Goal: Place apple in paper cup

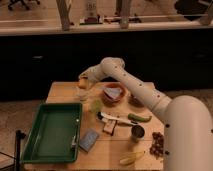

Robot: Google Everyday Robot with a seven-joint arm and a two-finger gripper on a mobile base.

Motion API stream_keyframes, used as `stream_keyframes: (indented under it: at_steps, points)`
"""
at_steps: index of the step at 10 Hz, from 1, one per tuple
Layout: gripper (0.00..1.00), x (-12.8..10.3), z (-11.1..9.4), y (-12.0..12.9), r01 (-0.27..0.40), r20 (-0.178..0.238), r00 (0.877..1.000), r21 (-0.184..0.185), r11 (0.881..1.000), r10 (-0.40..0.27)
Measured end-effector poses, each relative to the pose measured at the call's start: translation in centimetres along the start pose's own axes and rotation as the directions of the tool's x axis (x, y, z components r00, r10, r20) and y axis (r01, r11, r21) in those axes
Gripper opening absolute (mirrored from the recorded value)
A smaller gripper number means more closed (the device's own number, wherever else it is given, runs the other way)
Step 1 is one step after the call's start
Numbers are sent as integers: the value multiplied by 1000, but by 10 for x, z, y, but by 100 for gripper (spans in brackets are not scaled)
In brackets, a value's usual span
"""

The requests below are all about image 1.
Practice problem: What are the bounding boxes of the blue sponge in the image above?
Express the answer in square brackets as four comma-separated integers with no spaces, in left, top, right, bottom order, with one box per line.
[79,129,99,152]

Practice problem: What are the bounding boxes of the green cucumber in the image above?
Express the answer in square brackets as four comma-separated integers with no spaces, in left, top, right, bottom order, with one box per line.
[128,113,152,122]

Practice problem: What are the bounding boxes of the brown wooden block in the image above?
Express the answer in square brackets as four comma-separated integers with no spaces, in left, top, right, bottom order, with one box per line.
[103,120,117,135]

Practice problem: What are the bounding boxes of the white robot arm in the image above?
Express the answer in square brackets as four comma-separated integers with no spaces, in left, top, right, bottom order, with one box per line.
[79,57,213,171]

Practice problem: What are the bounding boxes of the metal cup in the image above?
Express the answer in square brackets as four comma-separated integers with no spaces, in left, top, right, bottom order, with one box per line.
[131,125,145,142]

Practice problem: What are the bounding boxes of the yellow apple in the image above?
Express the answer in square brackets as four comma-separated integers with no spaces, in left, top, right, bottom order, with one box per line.
[78,78,88,89]

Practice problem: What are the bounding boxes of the brown bowl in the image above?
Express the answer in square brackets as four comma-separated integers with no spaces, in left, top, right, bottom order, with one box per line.
[101,83,126,104]

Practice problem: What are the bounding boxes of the green pear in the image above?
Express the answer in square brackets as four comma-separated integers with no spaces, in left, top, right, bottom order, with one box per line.
[89,99,103,113]

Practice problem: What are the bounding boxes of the black handled knife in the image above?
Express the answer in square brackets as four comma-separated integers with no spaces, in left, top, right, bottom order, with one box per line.
[97,112,138,126]

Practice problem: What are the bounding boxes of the blue cloth in bowl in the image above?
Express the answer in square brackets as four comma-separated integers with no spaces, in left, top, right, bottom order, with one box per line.
[104,87,122,99]

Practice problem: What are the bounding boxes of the yellow banana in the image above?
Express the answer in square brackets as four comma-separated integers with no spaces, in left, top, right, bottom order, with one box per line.
[119,151,145,165]

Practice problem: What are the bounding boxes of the green plastic tray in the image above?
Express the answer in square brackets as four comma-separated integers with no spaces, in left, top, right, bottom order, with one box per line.
[21,103,82,164]

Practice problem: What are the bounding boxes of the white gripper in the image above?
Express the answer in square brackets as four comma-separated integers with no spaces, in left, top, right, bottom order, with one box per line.
[79,66,98,82]

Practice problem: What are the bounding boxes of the black tripod stand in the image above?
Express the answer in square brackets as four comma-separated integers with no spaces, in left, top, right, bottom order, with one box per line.
[0,130,26,171]

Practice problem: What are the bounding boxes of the dark grape bunch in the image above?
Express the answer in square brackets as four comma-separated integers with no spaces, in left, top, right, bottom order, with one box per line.
[149,132,164,158]

